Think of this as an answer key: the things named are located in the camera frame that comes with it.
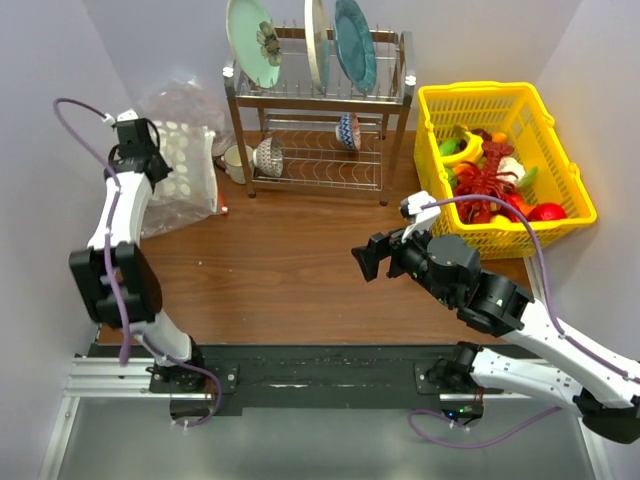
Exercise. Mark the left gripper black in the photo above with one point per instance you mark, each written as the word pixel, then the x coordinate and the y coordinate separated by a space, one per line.
pixel 163 168

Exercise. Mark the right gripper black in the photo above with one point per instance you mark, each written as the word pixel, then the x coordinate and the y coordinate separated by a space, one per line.
pixel 380 246

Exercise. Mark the red toy lobster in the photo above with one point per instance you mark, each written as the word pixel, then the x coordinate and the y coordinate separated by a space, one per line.
pixel 485 180

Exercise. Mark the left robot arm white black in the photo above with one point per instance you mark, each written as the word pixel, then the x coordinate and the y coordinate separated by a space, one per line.
pixel 117 284

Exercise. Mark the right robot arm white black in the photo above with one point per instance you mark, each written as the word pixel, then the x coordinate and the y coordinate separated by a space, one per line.
pixel 575 373

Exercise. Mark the polka dot bag stack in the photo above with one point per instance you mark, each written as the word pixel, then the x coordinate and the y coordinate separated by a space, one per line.
pixel 190 192

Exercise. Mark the crumpled clear plastic bag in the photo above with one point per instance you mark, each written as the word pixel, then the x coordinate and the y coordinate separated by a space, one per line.
pixel 186 101

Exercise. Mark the cream enamel mug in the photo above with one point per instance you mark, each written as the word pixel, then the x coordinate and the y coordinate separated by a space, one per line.
pixel 230 163

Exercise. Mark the blue patterned bowl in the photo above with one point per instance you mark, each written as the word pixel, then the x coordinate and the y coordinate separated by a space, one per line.
pixel 347 132

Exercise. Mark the green toy cucumber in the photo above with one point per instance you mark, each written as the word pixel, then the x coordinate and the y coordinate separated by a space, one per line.
pixel 449 147

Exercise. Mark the patterned grey bowl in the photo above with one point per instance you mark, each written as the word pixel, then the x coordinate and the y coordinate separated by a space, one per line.
pixel 268 157

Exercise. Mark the metal dish rack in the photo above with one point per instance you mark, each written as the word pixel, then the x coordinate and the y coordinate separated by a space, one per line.
pixel 304 120

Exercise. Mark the yellow toy banana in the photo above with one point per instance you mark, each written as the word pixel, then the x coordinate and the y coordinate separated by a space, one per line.
pixel 470 147

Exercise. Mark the white toy cauliflower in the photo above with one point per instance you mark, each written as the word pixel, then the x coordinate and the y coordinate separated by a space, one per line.
pixel 510 170

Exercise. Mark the mint green flower plate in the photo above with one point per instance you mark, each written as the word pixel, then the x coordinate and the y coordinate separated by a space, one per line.
pixel 254 42

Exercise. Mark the green toy vegetable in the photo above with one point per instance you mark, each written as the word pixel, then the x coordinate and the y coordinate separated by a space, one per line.
pixel 528 178

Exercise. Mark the red toy apple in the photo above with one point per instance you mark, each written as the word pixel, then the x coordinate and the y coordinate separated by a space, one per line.
pixel 547 212

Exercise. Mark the yellow plastic basket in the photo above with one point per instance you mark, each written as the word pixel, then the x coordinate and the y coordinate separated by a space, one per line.
pixel 508 113

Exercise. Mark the dark teal plate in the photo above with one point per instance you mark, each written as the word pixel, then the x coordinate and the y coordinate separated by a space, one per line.
pixel 354 46

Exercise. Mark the cream rimmed plate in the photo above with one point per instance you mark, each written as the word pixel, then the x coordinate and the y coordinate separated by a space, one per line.
pixel 317 43

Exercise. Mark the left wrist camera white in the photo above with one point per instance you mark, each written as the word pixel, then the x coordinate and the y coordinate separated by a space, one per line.
pixel 127 115

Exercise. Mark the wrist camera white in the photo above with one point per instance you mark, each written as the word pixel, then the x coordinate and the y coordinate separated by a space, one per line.
pixel 420 211
pixel 127 115

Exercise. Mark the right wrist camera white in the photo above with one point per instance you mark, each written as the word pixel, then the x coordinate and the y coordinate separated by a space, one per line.
pixel 420 211

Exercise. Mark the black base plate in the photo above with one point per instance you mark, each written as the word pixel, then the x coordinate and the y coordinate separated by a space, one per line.
pixel 403 377

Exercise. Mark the aluminium rail frame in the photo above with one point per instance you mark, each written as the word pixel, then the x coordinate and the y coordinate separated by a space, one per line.
pixel 110 423

